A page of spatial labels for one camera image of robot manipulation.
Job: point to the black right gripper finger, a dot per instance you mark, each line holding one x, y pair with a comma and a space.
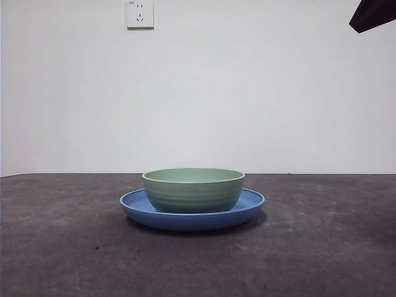
374, 14

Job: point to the green ribbed bowl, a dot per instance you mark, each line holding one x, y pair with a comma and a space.
191, 195

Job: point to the blue plate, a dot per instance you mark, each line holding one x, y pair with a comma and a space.
191, 221

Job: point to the white wall socket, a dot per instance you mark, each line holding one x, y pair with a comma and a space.
140, 15

